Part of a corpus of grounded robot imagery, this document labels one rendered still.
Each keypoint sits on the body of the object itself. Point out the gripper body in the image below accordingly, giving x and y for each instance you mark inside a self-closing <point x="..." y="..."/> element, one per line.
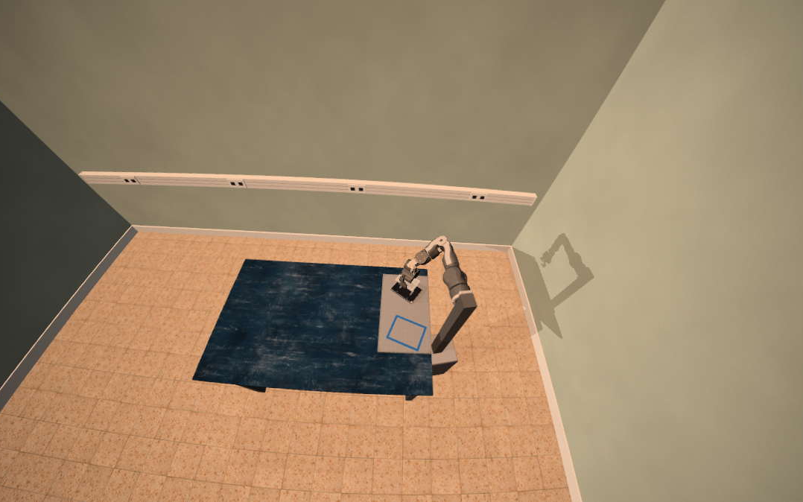
<point x="408" y="276"/>

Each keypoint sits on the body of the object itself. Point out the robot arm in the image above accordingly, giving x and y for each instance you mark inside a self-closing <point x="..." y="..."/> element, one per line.
<point x="453" y="277"/>

